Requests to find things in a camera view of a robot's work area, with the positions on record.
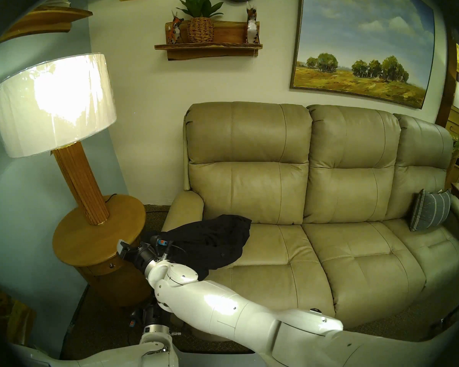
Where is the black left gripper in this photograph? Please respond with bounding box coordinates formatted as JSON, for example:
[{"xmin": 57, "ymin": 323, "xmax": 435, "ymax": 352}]
[{"xmin": 142, "ymin": 303, "xmax": 169, "ymax": 326}]

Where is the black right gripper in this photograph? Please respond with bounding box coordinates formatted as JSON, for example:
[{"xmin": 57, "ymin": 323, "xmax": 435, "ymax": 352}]
[{"xmin": 132, "ymin": 242, "xmax": 161, "ymax": 273}]

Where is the black jacket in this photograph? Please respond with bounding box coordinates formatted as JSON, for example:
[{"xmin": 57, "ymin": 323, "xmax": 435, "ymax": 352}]
[{"xmin": 141, "ymin": 214, "xmax": 253, "ymax": 282}]

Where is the beige leather three-seat sofa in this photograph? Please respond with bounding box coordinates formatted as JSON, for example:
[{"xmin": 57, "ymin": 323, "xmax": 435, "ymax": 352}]
[{"xmin": 161, "ymin": 101, "xmax": 459, "ymax": 342}]

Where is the round wooden side table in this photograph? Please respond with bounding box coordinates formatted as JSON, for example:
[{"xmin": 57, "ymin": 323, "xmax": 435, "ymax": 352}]
[{"xmin": 52, "ymin": 194, "xmax": 157, "ymax": 307}]

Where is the pale grey robot torso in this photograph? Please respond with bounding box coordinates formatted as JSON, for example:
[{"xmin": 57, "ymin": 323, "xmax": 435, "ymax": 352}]
[{"xmin": 176, "ymin": 346, "xmax": 270, "ymax": 367}]

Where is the wood-framed leaning picture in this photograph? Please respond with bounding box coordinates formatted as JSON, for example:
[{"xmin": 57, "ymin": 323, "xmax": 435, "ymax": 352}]
[{"xmin": 0, "ymin": 276, "xmax": 37, "ymax": 346}]

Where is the table lamp with white shade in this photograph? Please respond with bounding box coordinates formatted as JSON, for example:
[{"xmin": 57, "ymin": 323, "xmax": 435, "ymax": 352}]
[{"xmin": 0, "ymin": 53, "xmax": 117, "ymax": 226}]

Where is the orange fox figurine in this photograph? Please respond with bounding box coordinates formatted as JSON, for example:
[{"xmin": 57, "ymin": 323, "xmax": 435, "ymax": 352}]
[{"xmin": 168, "ymin": 11, "xmax": 184, "ymax": 44}]

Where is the green plant in woven pot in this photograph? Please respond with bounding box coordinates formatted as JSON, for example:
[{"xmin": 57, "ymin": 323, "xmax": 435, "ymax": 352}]
[{"xmin": 177, "ymin": 0, "xmax": 224, "ymax": 44}]

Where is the tall white fox figurine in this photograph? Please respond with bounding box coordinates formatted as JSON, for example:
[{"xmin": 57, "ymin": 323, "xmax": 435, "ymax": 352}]
[{"xmin": 246, "ymin": 1, "xmax": 260, "ymax": 44}]

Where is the wooden corner shelf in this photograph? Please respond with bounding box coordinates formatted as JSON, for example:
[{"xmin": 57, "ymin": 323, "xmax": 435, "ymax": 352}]
[{"xmin": 0, "ymin": 5, "xmax": 93, "ymax": 45}]

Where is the grey striped throw pillow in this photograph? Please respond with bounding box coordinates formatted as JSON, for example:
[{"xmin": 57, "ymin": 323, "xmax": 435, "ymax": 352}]
[{"xmin": 409, "ymin": 188, "xmax": 452, "ymax": 232}]

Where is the framed landscape painting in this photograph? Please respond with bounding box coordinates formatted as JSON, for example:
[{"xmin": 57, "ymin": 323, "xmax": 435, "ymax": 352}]
[{"xmin": 290, "ymin": 0, "xmax": 436, "ymax": 110}]

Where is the tall wooden cabinet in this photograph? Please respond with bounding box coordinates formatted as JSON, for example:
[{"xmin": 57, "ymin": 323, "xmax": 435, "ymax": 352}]
[{"xmin": 435, "ymin": 34, "xmax": 459, "ymax": 189}]

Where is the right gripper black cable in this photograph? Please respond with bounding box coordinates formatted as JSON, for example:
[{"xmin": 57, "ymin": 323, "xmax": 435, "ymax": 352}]
[{"xmin": 149, "ymin": 235, "xmax": 188, "ymax": 261}]

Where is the live-edge wooden wall shelf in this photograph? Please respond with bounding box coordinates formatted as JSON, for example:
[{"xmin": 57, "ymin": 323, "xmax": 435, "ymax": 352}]
[{"xmin": 155, "ymin": 20, "xmax": 263, "ymax": 61}]

